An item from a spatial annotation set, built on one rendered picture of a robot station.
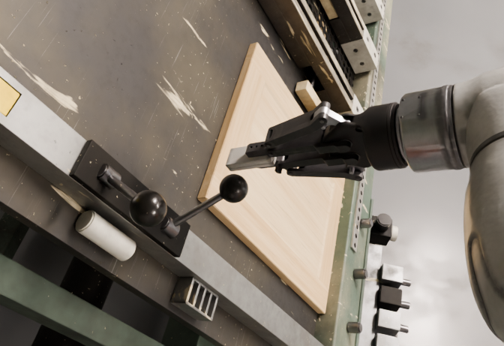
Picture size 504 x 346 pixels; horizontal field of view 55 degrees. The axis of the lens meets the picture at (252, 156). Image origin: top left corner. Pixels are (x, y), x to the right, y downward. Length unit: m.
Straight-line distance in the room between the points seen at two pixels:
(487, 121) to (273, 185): 0.57
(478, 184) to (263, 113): 0.61
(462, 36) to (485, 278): 2.92
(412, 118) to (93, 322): 0.48
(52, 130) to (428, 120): 0.40
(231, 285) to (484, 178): 0.48
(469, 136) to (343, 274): 0.73
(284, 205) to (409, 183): 1.50
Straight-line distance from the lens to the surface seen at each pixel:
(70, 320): 0.69
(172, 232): 0.66
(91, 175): 0.58
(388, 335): 1.36
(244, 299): 0.83
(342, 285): 1.17
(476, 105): 0.50
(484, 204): 0.42
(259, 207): 0.92
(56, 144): 0.57
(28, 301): 0.66
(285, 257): 0.99
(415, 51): 3.07
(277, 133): 0.59
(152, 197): 0.50
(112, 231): 0.63
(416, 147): 0.52
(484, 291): 0.40
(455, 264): 2.32
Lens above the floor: 1.98
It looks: 55 degrees down
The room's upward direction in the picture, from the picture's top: straight up
